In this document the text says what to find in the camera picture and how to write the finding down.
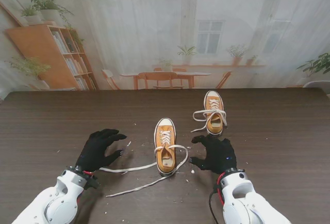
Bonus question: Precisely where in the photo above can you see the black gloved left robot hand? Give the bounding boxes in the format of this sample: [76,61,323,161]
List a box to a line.
[75,128,127,173]

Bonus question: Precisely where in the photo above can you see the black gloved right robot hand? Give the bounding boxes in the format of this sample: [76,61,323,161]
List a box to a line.
[190,135,238,176]

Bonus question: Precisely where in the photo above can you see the printed room scene backdrop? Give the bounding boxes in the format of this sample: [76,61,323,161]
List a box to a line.
[0,0,330,91]

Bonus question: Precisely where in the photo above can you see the red cable on right arm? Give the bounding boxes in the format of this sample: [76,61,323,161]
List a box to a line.
[217,172,226,206]

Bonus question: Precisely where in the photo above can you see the black cable on table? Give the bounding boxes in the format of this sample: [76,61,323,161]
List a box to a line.
[208,190,220,224]

